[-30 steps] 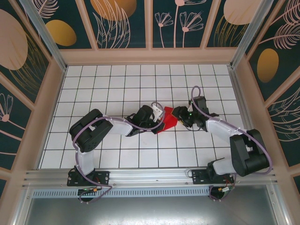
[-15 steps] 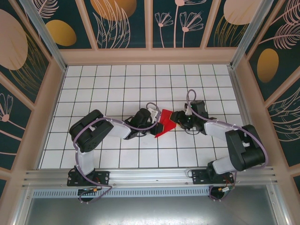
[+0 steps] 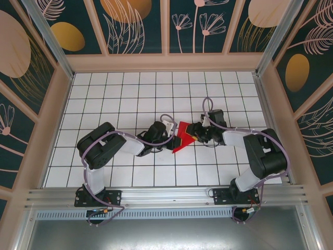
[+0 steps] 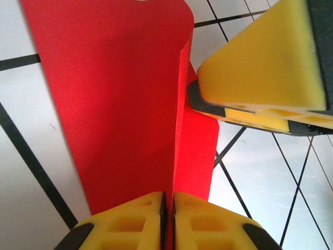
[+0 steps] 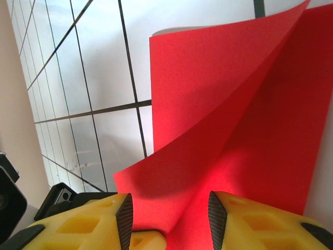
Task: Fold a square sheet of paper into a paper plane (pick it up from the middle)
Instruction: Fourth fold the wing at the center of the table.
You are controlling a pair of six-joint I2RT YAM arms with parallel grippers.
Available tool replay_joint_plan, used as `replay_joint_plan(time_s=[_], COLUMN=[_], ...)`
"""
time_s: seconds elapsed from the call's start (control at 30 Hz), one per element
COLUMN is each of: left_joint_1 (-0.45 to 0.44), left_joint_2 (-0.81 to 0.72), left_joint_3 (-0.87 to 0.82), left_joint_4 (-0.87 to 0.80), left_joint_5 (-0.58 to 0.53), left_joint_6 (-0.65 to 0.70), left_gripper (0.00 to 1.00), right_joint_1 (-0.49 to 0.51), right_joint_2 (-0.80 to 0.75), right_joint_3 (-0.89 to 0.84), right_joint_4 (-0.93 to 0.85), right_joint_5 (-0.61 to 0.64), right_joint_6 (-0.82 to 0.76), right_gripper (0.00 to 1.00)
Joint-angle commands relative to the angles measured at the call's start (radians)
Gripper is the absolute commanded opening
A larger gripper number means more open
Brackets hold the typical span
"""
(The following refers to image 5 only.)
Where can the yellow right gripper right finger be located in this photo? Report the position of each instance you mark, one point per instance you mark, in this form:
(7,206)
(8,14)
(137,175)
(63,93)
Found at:
(260,229)

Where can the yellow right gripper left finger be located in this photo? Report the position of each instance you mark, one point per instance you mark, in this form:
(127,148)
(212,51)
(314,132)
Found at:
(78,229)

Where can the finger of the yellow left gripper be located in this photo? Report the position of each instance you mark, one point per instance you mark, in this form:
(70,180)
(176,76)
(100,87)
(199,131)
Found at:
(151,242)

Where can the red paper sheet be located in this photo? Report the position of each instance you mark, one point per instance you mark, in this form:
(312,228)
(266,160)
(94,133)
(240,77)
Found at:
(208,104)

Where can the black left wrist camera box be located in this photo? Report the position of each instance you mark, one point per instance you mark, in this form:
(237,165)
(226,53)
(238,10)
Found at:
(13,198)

